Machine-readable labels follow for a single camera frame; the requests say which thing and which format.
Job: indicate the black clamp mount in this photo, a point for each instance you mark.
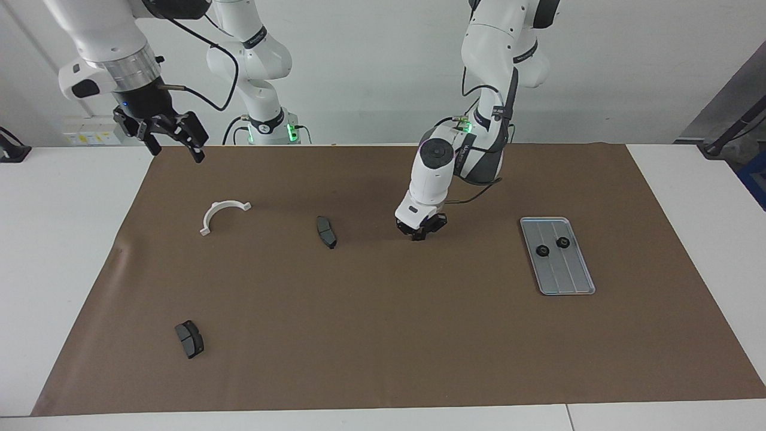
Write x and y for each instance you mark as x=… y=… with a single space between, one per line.
x=12 y=149

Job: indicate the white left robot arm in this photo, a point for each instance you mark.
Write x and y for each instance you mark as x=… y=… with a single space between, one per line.
x=431 y=179

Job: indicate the white curved plastic bracket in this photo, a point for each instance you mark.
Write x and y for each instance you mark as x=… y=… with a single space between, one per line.
x=209 y=215

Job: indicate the black bearing gear white centre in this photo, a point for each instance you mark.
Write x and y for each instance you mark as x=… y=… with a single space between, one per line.
x=562 y=242
x=542 y=251

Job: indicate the short grey brake pad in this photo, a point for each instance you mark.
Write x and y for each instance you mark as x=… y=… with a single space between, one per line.
x=189 y=339

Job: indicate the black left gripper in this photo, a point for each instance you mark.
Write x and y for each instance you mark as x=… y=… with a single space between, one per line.
x=426 y=222

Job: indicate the long grey brake pad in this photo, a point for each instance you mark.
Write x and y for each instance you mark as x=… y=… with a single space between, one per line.
x=326 y=232

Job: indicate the white wall socket box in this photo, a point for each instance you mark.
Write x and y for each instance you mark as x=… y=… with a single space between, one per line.
x=90 y=134

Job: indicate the brown paper table mat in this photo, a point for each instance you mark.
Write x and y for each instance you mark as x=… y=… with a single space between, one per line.
x=383 y=335

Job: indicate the blue box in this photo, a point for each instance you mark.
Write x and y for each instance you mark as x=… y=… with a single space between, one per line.
x=755 y=182

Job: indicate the black stand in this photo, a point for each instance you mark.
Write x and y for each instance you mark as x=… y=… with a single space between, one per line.
x=727 y=134

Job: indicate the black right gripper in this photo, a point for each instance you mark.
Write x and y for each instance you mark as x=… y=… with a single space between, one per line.
x=143 y=105

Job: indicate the silver metal compartment tray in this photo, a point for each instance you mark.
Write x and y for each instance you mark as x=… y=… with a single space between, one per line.
x=568 y=275

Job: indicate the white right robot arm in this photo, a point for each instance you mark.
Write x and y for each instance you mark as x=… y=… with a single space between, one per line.
x=102 y=30

